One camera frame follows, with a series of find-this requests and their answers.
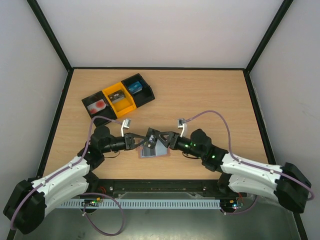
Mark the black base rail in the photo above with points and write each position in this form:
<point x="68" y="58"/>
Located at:
<point x="160" y="186"/>

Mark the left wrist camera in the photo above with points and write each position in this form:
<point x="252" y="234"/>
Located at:
<point x="125" y="126"/>

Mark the right black bin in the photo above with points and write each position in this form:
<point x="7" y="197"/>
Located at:
<point x="143" y="97"/>

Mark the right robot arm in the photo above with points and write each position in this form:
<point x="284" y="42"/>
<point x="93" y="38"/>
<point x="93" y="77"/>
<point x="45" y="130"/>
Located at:
<point x="286" y="184"/>

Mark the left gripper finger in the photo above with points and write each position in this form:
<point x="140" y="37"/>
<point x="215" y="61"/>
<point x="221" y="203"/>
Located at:
<point x="137" y="136"/>
<point x="140" y="145"/>

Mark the black bin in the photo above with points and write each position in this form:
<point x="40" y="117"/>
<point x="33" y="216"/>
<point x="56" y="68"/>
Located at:
<point x="108" y="112"/>
<point x="143" y="97"/>

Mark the black VIP credit card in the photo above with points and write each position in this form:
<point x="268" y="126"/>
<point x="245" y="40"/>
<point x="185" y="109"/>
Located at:
<point x="152" y="138"/>

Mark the yellow middle bin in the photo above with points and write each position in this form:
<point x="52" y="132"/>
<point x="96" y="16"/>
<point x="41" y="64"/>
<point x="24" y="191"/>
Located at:
<point x="124" y="106"/>

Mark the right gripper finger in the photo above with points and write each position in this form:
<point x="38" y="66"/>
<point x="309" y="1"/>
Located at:
<point x="166" y="134"/>
<point x="165" y="139"/>

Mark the blue card stack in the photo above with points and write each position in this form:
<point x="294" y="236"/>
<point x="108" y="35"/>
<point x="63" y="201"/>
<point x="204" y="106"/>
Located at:
<point x="135" y="87"/>

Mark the white red card stack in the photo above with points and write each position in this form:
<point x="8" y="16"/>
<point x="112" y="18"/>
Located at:
<point x="97" y="106"/>

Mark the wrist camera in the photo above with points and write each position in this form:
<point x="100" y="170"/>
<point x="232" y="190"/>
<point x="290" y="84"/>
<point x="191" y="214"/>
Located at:
<point x="182" y="125"/>
<point x="125" y="126"/>

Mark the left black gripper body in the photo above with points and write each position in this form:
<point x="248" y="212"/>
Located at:
<point x="123" y="146"/>

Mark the grey metal front plate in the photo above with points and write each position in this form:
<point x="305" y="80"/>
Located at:
<point x="262" y="222"/>

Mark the light blue cable duct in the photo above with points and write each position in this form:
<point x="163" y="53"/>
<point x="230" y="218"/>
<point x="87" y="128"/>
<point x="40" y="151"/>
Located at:
<point x="190" y="204"/>

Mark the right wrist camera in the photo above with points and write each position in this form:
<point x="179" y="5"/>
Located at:
<point x="182" y="125"/>

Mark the black enclosure frame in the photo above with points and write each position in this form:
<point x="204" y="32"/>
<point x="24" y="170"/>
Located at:
<point x="37" y="11"/>

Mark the black VIP card stack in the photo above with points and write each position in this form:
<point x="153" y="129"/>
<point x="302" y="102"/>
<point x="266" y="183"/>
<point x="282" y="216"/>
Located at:
<point x="116" y="96"/>

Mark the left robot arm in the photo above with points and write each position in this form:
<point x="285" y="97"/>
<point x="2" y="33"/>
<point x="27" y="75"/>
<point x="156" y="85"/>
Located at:
<point x="31" y="201"/>

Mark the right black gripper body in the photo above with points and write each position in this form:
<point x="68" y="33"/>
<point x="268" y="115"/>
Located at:
<point x="174" y="140"/>

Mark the left black bin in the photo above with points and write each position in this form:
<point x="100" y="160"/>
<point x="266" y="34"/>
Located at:
<point x="108" y="112"/>

